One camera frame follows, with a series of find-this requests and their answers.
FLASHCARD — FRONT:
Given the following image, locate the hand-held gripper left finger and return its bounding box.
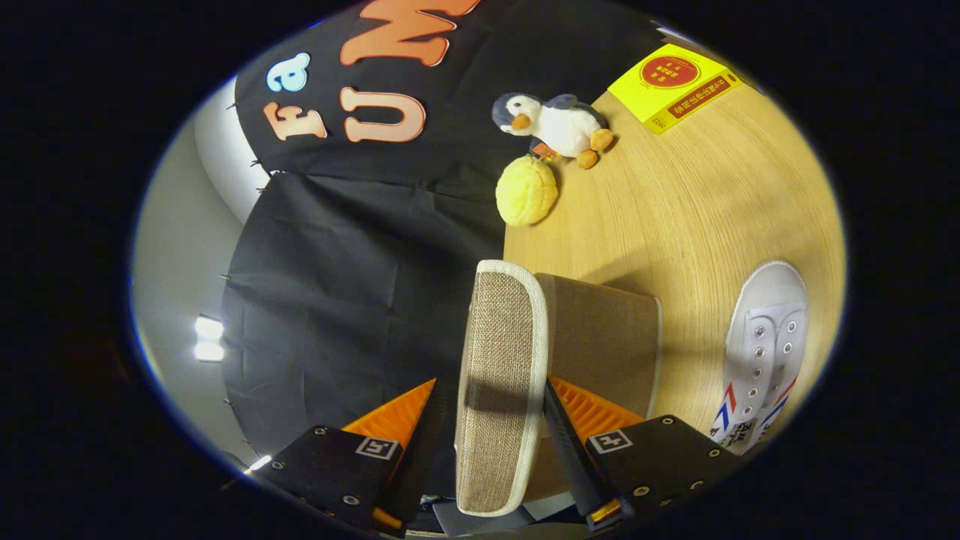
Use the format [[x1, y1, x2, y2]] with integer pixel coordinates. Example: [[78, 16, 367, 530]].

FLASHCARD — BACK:
[[255, 377, 451, 539]]

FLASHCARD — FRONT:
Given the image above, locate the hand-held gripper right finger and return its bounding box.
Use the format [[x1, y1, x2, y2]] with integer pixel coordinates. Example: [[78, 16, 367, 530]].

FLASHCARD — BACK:
[[541, 375, 745, 532]]

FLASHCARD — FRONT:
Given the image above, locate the beige fabric storage box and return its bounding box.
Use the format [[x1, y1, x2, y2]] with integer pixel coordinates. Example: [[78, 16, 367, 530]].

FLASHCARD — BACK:
[[525, 272, 664, 505]]

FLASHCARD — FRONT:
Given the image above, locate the woven storage box lid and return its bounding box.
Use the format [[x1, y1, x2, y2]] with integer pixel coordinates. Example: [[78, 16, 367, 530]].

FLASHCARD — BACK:
[[454, 259, 550, 518]]

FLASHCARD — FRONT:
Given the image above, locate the white striped canvas shoe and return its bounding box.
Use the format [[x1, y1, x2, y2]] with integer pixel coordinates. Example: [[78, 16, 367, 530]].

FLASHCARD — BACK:
[[707, 259, 811, 457]]

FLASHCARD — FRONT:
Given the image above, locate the ceiling light panel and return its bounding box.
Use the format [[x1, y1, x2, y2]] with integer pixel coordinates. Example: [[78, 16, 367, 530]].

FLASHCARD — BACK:
[[193, 315, 226, 363]]

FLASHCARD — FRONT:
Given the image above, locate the yellow bun plush toy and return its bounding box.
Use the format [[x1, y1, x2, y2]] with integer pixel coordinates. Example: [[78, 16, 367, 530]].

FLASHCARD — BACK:
[[495, 154, 560, 227]]

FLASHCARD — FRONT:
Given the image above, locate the penguin plush toy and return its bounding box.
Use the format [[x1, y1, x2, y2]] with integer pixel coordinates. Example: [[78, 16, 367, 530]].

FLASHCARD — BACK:
[[491, 91, 616, 170]]

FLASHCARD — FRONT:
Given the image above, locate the yellow book with red circle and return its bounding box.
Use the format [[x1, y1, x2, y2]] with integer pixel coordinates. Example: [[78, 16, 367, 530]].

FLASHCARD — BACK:
[[607, 43, 743, 136]]

